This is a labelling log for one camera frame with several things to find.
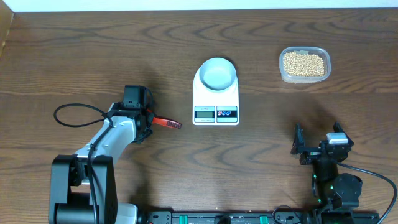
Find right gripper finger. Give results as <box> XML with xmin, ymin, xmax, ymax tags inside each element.
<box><xmin>333</xmin><ymin>121</ymin><xmax>354</xmax><ymax>146</ymax></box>
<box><xmin>290</xmin><ymin>123</ymin><xmax>305</xmax><ymax>155</ymax></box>

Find red measuring scoop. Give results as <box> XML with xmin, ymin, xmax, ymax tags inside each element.
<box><xmin>146</xmin><ymin>109</ymin><xmax>182</xmax><ymax>129</ymax></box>

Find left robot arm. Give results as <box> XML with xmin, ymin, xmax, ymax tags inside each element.
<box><xmin>48</xmin><ymin>85</ymin><xmax>153</xmax><ymax>224</ymax></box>

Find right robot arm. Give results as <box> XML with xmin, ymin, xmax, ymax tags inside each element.
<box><xmin>291</xmin><ymin>123</ymin><xmax>363</xmax><ymax>223</ymax></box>

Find white digital kitchen scale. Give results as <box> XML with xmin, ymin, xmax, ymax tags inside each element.
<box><xmin>192</xmin><ymin>67</ymin><xmax>240</xmax><ymax>126</ymax></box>

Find grey round bowl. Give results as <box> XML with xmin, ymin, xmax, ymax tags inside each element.
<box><xmin>199</xmin><ymin>57</ymin><xmax>238</xmax><ymax>91</ymax></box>

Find yellow soybeans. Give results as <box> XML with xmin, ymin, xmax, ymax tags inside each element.
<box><xmin>282</xmin><ymin>52</ymin><xmax>325</xmax><ymax>77</ymax></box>

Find clear plastic container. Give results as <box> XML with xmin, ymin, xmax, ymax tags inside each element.
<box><xmin>279</xmin><ymin>46</ymin><xmax>331</xmax><ymax>84</ymax></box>

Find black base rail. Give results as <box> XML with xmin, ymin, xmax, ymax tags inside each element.
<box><xmin>136</xmin><ymin>210</ymin><xmax>381</xmax><ymax>224</ymax></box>

